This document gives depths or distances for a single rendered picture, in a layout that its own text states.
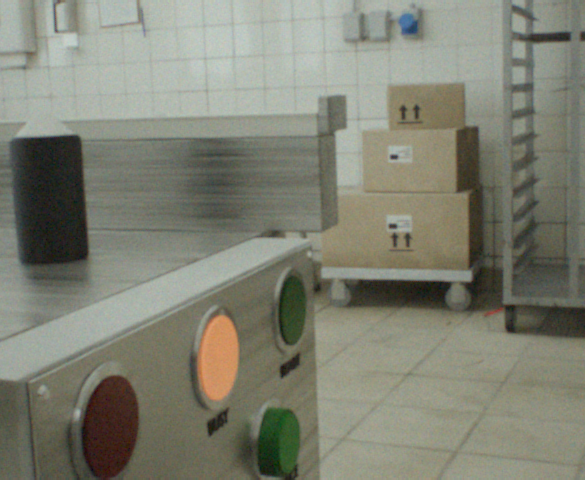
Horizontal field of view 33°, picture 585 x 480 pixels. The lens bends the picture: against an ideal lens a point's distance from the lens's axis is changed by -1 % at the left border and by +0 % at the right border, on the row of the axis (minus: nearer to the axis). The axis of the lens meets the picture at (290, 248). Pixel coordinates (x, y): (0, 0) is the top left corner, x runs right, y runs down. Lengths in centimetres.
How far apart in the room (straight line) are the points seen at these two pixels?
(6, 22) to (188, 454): 492
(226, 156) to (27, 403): 26
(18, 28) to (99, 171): 466
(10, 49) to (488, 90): 239
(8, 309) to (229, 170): 19
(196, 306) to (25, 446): 11
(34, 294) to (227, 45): 433
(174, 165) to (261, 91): 410
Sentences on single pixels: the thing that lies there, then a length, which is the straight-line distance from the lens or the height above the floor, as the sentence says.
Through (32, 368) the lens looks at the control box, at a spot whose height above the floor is 84.
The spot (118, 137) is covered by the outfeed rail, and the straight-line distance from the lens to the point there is 54.
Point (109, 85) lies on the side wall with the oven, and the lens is 502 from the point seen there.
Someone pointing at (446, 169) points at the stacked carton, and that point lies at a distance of 393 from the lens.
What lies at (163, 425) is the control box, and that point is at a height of 80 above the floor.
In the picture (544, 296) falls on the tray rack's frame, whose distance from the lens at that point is 357.
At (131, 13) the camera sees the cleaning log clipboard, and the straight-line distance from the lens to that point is 494.
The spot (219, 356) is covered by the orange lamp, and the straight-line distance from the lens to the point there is 38.
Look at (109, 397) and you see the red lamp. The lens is 31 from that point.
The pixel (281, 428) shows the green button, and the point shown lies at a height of 77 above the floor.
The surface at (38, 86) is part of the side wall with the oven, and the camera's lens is 527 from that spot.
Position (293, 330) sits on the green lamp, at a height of 80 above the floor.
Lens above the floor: 91
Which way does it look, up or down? 9 degrees down
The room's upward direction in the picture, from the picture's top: 2 degrees counter-clockwise
